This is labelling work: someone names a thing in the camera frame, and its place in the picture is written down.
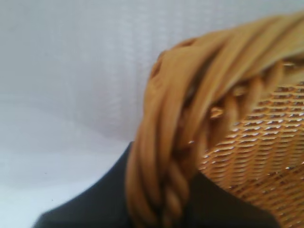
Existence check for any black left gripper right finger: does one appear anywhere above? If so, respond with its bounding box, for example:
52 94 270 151
187 172 281 228

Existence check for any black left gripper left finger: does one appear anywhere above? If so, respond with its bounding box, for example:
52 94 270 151
35 141 134 228

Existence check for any brown woven wicker basket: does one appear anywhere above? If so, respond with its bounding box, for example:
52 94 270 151
125 10 304 228

